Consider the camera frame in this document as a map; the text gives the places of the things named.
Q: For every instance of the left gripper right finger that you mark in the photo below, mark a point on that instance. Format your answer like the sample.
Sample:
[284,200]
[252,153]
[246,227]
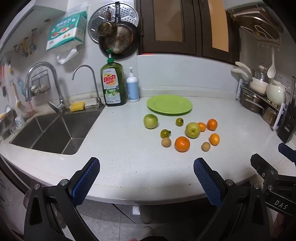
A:
[241,211]

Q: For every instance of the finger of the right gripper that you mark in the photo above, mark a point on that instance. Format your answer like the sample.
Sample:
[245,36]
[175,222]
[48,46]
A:
[263,168]
[287,152]

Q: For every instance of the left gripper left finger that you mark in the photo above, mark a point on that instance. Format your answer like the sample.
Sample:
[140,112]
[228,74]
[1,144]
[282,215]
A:
[51,208]

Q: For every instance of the small orange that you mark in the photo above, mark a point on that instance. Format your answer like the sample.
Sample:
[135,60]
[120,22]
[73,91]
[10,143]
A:
[214,139]
[202,126]

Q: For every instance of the brown longan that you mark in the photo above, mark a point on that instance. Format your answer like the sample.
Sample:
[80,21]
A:
[206,146]
[166,142]

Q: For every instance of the yellow-green pear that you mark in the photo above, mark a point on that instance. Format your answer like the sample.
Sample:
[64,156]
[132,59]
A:
[192,130]

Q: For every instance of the large orange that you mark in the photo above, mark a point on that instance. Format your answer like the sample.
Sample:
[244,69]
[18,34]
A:
[182,144]

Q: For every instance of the green tomato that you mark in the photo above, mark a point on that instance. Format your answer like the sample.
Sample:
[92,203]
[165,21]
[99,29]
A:
[165,133]
[179,122]

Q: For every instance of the green apple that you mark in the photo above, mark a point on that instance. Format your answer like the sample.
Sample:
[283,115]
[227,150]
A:
[150,121]

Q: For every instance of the black knife block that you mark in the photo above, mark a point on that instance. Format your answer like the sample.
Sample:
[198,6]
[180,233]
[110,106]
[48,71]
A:
[287,128]

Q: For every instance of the white pot rack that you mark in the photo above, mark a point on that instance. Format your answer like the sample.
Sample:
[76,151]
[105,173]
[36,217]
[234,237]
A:
[273,114]

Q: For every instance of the steel pot lower shelf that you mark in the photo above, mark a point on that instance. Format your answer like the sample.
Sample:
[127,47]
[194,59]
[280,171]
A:
[251,101]

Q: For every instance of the white ceramic jug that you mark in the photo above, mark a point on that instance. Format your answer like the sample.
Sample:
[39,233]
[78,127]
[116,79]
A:
[276,92]

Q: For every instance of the steel sink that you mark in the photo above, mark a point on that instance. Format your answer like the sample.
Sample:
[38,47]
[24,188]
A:
[57,133]

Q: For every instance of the white ladle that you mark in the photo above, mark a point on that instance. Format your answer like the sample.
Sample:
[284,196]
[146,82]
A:
[271,72]

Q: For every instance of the large chrome faucet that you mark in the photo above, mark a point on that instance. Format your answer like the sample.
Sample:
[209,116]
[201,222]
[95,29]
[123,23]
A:
[61,107]

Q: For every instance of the yellow sponge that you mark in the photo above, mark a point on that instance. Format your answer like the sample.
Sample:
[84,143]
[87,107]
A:
[77,106]

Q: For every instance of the thin chrome faucet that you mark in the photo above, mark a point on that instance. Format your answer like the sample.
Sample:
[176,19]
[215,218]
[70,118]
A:
[86,85]

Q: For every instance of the green plate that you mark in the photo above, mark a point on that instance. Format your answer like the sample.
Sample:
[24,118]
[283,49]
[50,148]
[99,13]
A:
[169,104]

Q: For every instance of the green dish soap bottle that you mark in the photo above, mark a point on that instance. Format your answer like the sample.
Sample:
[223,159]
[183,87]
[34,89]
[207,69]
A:
[113,82]

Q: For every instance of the white blue pump bottle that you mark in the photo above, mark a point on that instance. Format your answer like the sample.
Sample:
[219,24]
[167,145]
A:
[132,87]

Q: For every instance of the paper towel pack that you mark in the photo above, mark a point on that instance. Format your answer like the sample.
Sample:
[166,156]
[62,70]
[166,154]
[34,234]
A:
[67,33]

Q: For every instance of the black frying pan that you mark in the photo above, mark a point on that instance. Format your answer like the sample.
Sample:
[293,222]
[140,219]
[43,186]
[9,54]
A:
[136,37]

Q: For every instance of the brass colander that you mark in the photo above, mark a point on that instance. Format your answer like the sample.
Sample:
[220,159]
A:
[120,41]

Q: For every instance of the small brass pot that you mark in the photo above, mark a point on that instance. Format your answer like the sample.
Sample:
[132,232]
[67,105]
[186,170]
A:
[108,27]

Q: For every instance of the round steel steamer plate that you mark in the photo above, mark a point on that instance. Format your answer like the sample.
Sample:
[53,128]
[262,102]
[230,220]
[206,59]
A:
[127,14]

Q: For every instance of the white handled saucepan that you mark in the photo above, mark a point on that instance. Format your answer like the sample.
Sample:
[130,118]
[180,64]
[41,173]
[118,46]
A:
[257,80]

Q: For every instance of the wire sink caddy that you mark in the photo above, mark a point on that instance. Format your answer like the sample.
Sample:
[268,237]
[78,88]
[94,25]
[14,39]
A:
[39,83]

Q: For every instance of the wall lid rack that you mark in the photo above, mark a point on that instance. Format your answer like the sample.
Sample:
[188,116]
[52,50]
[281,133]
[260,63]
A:
[259,23]

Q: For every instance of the dark wooden window frame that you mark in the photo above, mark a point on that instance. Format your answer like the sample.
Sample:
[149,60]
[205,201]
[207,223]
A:
[195,28]

